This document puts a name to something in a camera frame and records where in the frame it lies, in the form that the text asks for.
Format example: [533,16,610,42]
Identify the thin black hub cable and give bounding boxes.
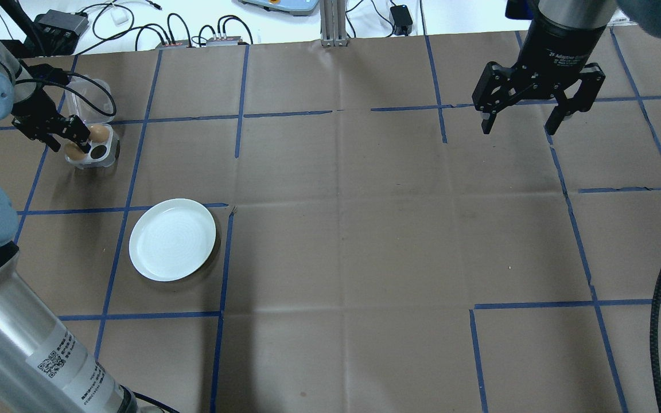
[193,14,255,45]
[134,13,193,48]

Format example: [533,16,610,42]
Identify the aluminium profile post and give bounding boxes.
[319,0,348,48]

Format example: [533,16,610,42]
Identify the dark grey docking box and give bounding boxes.
[34,9,91,41]

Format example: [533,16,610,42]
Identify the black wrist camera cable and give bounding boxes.
[18,64,118,119]

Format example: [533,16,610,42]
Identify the clear plastic egg box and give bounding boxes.
[62,75,120,170]

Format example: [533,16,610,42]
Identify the blue grey teach pendant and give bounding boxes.
[238,0,321,16]

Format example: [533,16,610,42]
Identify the thin black cable loop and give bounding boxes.
[91,0,165,42]

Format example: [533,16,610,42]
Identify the white round plate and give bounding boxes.
[129,198,217,282]

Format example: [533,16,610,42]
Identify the black power adapter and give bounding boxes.
[390,5,414,36]

